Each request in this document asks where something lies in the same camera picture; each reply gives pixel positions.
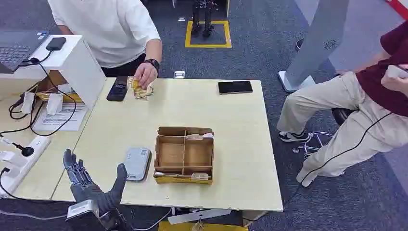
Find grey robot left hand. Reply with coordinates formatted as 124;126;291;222
62;149;128;215

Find person's left hand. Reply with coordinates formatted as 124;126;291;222
380;65;408;97
134;62;159;90

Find small white handheld device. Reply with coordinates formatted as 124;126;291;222
386;64;408;79

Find black wristwatch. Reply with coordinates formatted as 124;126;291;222
144;58;161;71

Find black smartphone with lit screen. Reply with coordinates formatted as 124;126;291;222
106;76;129;103

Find person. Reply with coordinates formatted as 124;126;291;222
276;19;408;188
47;0;163;91

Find flat silver card reader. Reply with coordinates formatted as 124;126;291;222
122;147;153;183

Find black stool with chrome base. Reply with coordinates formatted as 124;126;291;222
293;107;358;161

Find white power strip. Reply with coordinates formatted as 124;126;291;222
0;135;51;199

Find white desk riser shelf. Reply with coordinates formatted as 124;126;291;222
0;34;107;110

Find black plug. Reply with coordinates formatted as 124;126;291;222
12;142;35;157

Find printed paper sheet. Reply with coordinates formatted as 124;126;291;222
32;103;89;132

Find black robot legs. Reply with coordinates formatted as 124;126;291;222
191;0;220;39

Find wooden compartment card box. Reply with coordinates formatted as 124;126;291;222
153;126;215;185

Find grey kiosk stand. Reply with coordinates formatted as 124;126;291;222
278;0;351;93

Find black smartphone with plain screen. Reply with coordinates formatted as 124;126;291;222
218;80;254;95

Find yellow floor tape square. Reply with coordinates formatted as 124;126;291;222
184;20;233;49

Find white power adapter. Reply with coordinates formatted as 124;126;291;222
46;93;64;116
20;91;35;115

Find brown cardboard box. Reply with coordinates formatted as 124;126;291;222
36;70;68;94

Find black power bank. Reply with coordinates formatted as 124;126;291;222
45;37;67;51

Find white bar under desk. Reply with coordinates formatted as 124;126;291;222
167;208;232;226

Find grey laptop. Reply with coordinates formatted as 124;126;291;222
0;30;51;75

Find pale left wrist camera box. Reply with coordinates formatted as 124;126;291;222
66;200;101;222

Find grey floor cable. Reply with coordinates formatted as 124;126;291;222
0;208;68;221

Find black looped power cable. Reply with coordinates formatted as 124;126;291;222
0;57;78;138

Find long black cable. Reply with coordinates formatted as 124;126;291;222
282;111;394;206

